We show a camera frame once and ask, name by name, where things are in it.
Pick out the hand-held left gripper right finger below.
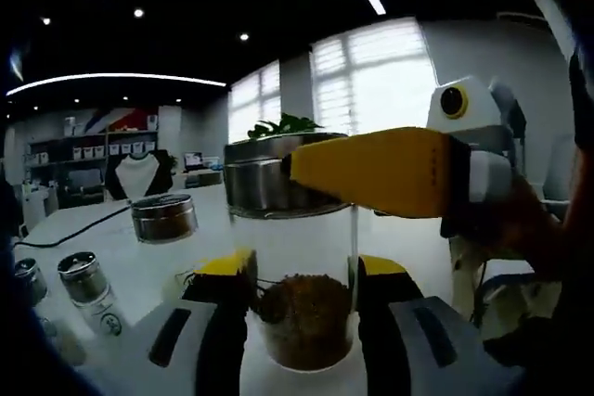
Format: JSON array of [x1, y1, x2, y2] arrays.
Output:
[[357, 254, 525, 396]]

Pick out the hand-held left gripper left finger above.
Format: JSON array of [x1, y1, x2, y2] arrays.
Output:
[[95, 249, 259, 396]]

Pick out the small glass seasoning bottle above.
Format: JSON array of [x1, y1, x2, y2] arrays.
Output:
[[57, 250, 129, 339], [12, 256, 87, 367]]

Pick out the medium glass seasoning bottle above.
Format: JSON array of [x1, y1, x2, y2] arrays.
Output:
[[131, 193, 200, 286]]

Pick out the tall brown-filled seasoning bottle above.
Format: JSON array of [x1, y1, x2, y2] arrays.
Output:
[[223, 132, 362, 372]]

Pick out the person's right hand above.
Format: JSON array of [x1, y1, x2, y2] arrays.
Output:
[[440, 172, 576, 286]]

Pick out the wide window with blinds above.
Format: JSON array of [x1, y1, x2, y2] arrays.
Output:
[[309, 18, 435, 137]]

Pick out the large green leafy plant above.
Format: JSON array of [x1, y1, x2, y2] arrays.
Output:
[[247, 112, 325, 141]]

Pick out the narrow window with blinds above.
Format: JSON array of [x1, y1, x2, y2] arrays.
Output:
[[228, 61, 283, 145]]

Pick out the row of white storage boxes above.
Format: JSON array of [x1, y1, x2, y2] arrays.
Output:
[[71, 143, 157, 160]]

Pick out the round ceiling downlights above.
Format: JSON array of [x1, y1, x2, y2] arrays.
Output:
[[39, 0, 501, 105]]

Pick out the black power cable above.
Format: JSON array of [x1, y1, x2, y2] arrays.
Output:
[[11, 200, 136, 249]]

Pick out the wall storage shelf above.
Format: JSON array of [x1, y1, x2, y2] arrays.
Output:
[[25, 129, 159, 170]]

